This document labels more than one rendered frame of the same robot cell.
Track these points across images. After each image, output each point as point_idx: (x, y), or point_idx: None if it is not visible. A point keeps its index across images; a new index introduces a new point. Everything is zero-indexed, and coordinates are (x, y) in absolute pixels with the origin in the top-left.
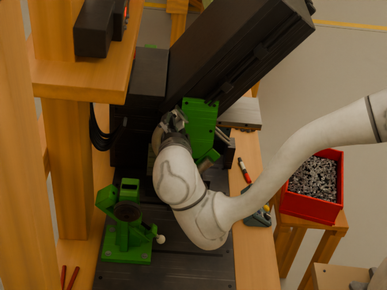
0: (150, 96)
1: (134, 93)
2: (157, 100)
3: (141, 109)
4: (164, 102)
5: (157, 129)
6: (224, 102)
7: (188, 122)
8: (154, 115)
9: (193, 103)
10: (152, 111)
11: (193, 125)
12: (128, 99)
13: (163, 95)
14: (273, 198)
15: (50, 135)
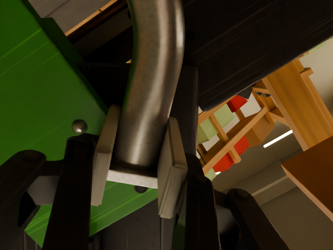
0: (246, 80)
1: (303, 53)
2: (214, 81)
3: (243, 12)
4: (198, 110)
5: (179, 32)
6: (32, 247)
7: (75, 130)
8: (186, 15)
9: (118, 202)
10: (202, 31)
11: (47, 131)
12: (308, 15)
13: (209, 110)
14: None
15: None
